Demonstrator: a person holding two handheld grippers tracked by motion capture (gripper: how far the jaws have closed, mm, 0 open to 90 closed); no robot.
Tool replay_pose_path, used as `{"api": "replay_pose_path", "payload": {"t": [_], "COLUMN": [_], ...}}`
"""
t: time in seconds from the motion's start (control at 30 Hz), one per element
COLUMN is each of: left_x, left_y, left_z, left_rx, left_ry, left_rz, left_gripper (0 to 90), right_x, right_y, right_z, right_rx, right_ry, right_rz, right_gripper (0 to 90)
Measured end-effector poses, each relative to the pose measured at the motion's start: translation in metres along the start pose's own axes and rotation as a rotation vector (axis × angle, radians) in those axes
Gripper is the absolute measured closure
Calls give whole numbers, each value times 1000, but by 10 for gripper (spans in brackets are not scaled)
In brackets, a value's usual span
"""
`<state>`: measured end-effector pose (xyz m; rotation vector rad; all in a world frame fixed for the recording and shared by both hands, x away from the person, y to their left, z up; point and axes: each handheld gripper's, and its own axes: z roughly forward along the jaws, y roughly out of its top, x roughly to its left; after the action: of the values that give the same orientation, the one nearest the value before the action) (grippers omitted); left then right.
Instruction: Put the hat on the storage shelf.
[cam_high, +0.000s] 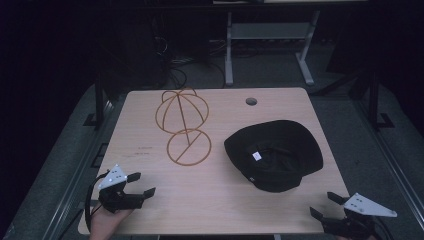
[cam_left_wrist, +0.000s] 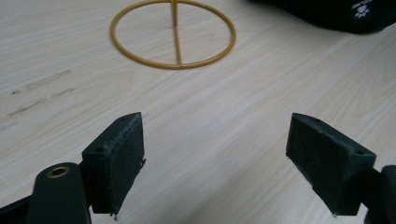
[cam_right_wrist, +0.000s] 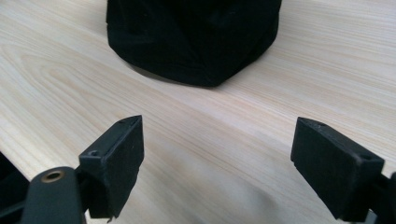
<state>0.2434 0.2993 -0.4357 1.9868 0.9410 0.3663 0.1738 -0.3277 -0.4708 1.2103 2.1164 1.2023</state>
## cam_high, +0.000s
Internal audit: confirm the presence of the orange wire hat stand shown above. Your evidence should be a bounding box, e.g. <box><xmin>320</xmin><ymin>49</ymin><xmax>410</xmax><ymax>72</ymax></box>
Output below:
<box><xmin>154</xmin><ymin>86</ymin><xmax>213</xmax><ymax>167</ymax></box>

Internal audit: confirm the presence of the black metal post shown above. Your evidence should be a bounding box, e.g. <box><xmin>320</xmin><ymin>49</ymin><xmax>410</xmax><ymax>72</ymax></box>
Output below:
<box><xmin>367</xmin><ymin>71</ymin><xmax>396</xmax><ymax>130</ymax></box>
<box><xmin>83</xmin><ymin>71</ymin><xmax>108</xmax><ymax>130</ymax></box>

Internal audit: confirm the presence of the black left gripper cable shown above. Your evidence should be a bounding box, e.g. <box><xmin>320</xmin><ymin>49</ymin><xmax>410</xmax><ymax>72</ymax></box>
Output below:
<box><xmin>84</xmin><ymin>170</ymin><xmax>111</xmax><ymax>233</ymax></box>

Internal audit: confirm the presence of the grey metal desk frame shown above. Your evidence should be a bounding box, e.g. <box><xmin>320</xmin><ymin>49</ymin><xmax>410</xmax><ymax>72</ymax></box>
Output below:
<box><xmin>223</xmin><ymin>9</ymin><xmax>322</xmax><ymax>87</ymax></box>

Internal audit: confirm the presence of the aluminium floor rail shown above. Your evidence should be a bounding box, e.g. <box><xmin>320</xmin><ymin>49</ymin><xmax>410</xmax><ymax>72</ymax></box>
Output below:
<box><xmin>42</xmin><ymin>99</ymin><xmax>128</xmax><ymax>240</ymax></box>
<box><xmin>353</xmin><ymin>99</ymin><xmax>424</xmax><ymax>232</ymax></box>

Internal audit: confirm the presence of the tangle of black floor cables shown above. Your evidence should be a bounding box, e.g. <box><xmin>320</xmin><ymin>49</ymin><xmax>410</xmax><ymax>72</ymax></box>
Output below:
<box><xmin>151</xmin><ymin>16</ymin><xmax>228</xmax><ymax>90</ymax></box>

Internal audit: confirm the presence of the person's left hand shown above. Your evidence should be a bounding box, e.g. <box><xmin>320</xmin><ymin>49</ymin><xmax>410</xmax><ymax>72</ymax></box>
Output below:
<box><xmin>88</xmin><ymin>206</ymin><xmax>135</xmax><ymax>240</ymax></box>

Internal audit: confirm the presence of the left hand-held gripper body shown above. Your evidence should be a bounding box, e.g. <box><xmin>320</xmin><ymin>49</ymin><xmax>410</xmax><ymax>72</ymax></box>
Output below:
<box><xmin>97</xmin><ymin>163</ymin><xmax>146</xmax><ymax>214</ymax></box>

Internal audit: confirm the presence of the black bucket hat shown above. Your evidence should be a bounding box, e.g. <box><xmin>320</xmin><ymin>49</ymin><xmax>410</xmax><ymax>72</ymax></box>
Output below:
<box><xmin>223</xmin><ymin>119</ymin><xmax>324</xmax><ymax>194</ymax></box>

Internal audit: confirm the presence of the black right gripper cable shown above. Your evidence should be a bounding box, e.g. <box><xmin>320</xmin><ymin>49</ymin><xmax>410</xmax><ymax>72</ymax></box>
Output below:
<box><xmin>373</xmin><ymin>217</ymin><xmax>396</xmax><ymax>240</ymax></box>

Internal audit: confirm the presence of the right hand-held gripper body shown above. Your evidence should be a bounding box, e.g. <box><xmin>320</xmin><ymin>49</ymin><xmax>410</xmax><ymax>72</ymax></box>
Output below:
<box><xmin>321</xmin><ymin>192</ymin><xmax>398</xmax><ymax>240</ymax></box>

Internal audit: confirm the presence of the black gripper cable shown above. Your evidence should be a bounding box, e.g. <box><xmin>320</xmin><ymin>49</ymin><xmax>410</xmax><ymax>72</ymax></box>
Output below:
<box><xmin>373</xmin><ymin>217</ymin><xmax>396</xmax><ymax>240</ymax></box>
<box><xmin>84</xmin><ymin>170</ymin><xmax>111</xmax><ymax>233</ymax></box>

